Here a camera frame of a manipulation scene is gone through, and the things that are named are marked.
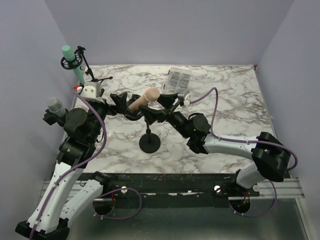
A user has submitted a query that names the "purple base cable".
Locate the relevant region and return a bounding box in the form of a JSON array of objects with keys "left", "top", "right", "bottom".
[
  {"left": 93, "top": 187, "right": 143, "bottom": 221},
  {"left": 231, "top": 179, "right": 278, "bottom": 218}
]

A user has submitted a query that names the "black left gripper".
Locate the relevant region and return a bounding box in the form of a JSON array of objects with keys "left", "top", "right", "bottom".
[{"left": 87, "top": 89, "right": 127, "bottom": 142}]

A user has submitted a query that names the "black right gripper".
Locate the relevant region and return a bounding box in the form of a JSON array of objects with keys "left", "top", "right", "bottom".
[{"left": 138, "top": 92, "right": 191, "bottom": 139}]

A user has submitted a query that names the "mint green microphone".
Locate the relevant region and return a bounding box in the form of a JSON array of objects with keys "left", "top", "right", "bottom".
[{"left": 60, "top": 45, "right": 85, "bottom": 84}]

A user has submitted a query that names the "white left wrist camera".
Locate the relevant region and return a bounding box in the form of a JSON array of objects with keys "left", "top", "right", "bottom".
[{"left": 73, "top": 81, "right": 105, "bottom": 103}]

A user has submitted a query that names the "clear plastic screw box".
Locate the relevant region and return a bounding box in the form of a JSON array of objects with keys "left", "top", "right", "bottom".
[{"left": 163, "top": 67, "right": 192, "bottom": 95}]

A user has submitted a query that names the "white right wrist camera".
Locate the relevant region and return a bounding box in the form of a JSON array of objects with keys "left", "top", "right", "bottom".
[{"left": 177, "top": 89, "right": 191, "bottom": 107}]

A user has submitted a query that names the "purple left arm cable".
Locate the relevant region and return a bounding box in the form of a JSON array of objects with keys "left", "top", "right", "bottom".
[{"left": 28, "top": 89, "right": 108, "bottom": 240}]

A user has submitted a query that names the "grey mesh microphone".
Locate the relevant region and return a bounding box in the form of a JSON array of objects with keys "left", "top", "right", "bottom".
[{"left": 47, "top": 97, "right": 67, "bottom": 118}]

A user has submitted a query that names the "black tripod microphone stand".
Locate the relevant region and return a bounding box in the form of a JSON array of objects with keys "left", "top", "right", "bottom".
[{"left": 76, "top": 45, "right": 113, "bottom": 83}]

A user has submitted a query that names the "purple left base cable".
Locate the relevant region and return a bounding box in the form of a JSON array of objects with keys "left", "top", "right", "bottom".
[{"left": 93, "top": 187, "right": 143, "bottom": 221}]

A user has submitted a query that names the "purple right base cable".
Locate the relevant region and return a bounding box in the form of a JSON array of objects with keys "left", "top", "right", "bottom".
[{"left": 231, "top": 179, "right": 278, "bottom": 218}]

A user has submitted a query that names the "black shock mount round stand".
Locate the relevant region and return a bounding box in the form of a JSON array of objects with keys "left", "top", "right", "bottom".
[{"left": 124, "top": 94, "right": 161, "bottom": 154}]

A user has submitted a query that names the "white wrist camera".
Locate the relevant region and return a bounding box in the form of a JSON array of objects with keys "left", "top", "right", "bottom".
[
  {"left": 73, "top": 81, "right": 105, "bottom": 103},
  {"left": 177, "top": 89, "right": 191, "bottom": 107}
]

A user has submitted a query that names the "black front mounting rail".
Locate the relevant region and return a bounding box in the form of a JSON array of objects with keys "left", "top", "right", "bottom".
[{"left": 103, "top": 173, "right": 259, "bottom": 209}]

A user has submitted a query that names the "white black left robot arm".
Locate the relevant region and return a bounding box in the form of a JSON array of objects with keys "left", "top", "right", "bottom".
[{"left": 15, "top": 88, "right": 160, "bottom": 240}]

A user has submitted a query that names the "peach pink microphone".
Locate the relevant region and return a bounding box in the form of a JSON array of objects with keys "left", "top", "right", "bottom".
[{"left": 128, "top": 87, "right": 161, "bottom": 112}]

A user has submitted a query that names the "black clip round base stand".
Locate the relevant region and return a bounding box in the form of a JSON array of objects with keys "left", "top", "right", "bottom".
[{"left": 43, "top": 109, "right": 68, "bottom": 127}]

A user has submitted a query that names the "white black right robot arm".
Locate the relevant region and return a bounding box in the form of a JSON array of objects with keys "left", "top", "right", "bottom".
[{"left": 139, "top": 95, "right": 293, "bottom": 196}]

